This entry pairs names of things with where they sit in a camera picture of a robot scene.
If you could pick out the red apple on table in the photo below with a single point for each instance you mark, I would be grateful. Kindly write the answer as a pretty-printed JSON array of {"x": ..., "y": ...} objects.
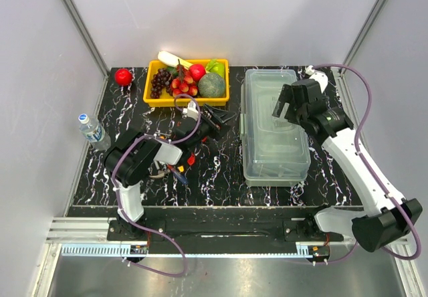
[{"x": 123, "y": 77}]

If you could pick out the silver pliers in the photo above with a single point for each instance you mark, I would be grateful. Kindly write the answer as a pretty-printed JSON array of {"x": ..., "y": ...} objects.
[{"x": 160, "y": 174}]

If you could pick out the red apple in tray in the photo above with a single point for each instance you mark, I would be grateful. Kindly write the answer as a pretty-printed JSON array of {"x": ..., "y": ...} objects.
[{"x": 197, "y": 71}]

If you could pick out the clear plastic tool box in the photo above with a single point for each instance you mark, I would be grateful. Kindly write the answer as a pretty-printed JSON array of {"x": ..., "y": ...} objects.
[{"x": 274, "y": 152}]

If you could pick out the plastic water bottle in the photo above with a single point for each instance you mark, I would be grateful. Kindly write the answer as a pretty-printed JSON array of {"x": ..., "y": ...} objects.
[{"x": 94, "y": 132}]

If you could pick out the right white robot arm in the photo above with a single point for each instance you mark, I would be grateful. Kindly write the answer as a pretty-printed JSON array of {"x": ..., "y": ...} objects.
[{"x": 386, "y": 215}]

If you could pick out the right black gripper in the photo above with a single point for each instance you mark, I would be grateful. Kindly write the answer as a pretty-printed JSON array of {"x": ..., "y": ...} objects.
[{"x": 285, "y": 95}]

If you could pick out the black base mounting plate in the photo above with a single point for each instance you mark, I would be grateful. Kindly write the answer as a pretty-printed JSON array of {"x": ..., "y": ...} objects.
[{"x": 222, "y": 230}]

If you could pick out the red lychee fruit bunch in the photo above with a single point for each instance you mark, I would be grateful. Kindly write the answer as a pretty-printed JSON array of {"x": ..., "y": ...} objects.
[{"x": 183, "y": 83}]

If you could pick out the aluminium frame rail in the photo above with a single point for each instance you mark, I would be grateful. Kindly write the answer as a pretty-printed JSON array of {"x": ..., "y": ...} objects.
[{"x": 78, "y": 229}]

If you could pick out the white radish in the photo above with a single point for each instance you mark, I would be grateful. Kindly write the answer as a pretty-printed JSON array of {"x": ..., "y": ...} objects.
[{"x": 172, "y": 60}]

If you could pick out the green netted melon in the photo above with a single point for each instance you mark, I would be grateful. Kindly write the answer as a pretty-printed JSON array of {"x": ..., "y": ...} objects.
[{"x": 211, "y": 85}]

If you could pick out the dark purple grape bunch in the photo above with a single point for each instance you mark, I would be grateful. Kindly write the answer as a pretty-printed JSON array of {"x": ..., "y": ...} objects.
[{"x": 160, "y": 81}]

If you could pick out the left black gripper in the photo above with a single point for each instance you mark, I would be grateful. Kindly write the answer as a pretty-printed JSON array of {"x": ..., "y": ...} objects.
[{"x": 218, "y": 130}]

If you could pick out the blue red screwdriver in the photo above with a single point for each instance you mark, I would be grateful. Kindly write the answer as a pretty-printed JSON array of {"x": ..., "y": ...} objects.
[{"x": 178, "y": 175}]

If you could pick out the green pepper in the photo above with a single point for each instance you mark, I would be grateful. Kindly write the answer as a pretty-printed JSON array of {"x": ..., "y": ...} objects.
[{"x": 214, "y": 66}]

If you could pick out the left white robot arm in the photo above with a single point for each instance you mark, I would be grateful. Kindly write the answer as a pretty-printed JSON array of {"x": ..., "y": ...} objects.
[{"x": 129, "y": 159}]

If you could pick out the red handled pliers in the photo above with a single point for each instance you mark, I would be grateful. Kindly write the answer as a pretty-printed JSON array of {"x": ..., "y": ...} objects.
[{"x": 195, "y": 150}]

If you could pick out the yellow plastic tray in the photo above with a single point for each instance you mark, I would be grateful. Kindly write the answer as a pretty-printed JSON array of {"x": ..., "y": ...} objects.
[{"x": 166, "y": 100}]

